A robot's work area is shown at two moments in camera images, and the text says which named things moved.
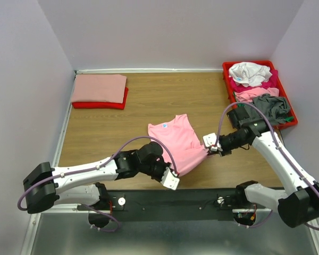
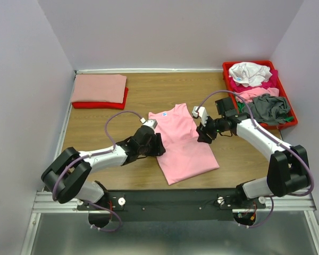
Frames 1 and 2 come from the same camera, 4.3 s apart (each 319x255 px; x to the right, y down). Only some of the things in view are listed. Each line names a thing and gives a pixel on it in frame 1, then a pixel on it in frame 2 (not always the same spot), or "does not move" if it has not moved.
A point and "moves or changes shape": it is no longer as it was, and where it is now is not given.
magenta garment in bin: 273,82 does not move
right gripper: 224,152 → 201,132
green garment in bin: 289,119 does not move
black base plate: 172,205 does not move
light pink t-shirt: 177,133 moves or changes shape
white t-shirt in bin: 249,74 does not move
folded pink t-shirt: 100,88 does not move
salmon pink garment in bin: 248,95 does not move
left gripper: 164,165 → 158,149
